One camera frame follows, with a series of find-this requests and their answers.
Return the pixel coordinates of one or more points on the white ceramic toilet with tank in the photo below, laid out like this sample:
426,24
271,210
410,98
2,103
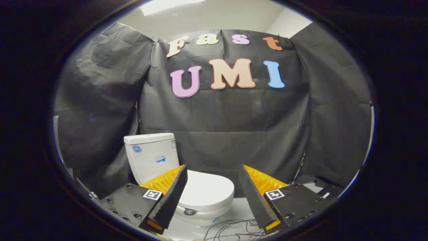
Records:
150,162

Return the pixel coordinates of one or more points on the grey ribbed strip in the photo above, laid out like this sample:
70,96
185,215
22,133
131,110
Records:
56,134

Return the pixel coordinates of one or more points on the black backdrop cloth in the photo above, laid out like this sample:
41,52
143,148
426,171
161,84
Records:
234,120

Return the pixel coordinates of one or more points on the white toilet lid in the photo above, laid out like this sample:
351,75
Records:
209,190

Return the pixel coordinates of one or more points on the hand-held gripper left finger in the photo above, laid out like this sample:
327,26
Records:
172,197

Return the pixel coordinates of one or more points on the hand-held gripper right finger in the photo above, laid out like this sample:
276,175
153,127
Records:
252,197

